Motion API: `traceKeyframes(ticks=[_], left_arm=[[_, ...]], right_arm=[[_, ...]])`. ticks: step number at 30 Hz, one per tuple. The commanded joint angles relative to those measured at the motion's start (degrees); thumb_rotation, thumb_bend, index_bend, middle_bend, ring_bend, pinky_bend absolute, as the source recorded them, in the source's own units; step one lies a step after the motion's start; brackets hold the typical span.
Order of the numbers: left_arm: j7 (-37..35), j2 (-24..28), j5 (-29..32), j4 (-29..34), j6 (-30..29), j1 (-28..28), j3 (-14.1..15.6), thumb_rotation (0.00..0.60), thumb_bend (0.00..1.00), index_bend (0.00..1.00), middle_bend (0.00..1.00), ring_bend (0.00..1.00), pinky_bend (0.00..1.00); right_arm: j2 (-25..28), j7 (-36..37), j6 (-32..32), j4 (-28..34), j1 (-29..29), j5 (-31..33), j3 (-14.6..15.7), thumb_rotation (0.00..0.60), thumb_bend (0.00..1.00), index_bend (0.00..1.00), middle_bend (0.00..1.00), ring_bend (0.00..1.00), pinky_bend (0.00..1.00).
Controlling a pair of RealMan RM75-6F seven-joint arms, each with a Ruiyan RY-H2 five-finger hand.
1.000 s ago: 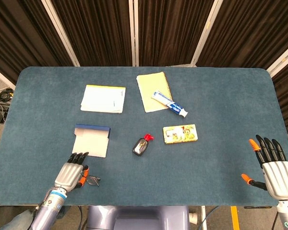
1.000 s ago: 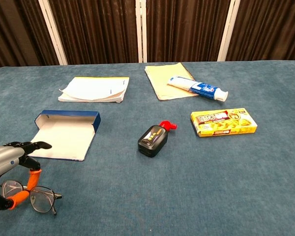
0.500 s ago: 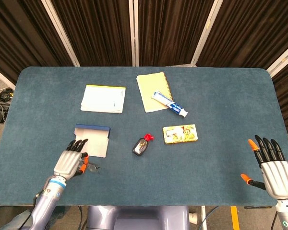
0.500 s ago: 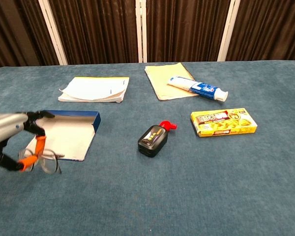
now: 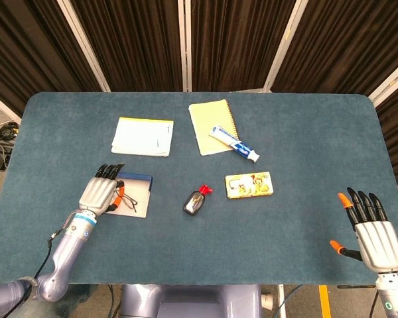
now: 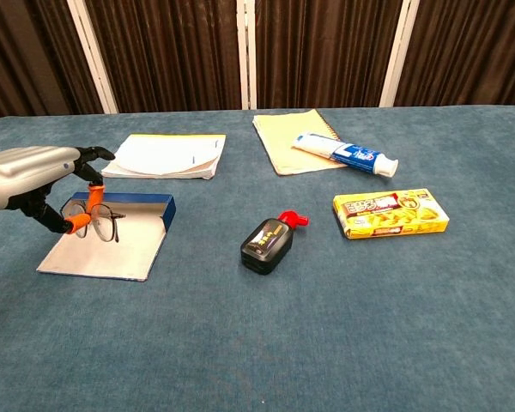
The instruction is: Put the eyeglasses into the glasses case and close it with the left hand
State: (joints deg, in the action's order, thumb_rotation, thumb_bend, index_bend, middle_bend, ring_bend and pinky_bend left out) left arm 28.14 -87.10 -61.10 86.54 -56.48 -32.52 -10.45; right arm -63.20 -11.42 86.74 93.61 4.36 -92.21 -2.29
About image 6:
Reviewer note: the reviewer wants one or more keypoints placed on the blue box with white pad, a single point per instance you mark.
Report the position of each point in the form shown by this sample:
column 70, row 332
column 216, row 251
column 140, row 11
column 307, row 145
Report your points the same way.
column 111, row 253

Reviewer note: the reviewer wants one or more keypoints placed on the blue table cloth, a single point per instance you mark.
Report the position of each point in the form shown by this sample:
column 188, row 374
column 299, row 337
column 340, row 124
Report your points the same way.
column 283, row 343

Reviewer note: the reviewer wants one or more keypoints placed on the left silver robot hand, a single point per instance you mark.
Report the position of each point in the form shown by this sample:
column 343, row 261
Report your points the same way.
column 26, row 165

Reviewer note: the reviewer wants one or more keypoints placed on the yellow spiral notebook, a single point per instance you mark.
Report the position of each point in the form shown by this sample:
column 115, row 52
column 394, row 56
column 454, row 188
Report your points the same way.
column 283, row 146

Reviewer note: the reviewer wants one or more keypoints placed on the white notepad yellow binding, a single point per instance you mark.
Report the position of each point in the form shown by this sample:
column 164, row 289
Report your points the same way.
column 163, row 156

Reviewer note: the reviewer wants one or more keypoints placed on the eyeglasses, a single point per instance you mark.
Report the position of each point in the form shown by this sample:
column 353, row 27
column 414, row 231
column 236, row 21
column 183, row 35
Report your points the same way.
column 113, row 213

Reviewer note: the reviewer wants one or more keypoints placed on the white partition frame post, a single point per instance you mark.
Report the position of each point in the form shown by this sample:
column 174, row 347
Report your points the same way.
column 397, row 47
column 92, row 56
column 246, row 51

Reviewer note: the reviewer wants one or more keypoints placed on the white blue toothpaste tube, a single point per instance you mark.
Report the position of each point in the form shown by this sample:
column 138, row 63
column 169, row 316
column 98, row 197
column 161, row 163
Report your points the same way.
column 352, row 155

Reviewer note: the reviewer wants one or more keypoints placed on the dark brown pleated curtain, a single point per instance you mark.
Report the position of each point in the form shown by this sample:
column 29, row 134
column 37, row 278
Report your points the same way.
column 167, row 51
column 468, row 51
column 322, row 51
column 26, row 56

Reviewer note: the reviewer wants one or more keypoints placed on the black ink bottle red cap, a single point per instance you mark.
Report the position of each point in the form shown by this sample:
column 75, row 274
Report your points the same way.
column 264, row 244

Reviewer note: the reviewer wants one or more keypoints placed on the yellow snack box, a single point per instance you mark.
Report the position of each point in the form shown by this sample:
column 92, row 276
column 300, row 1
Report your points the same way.
column 390, row 214

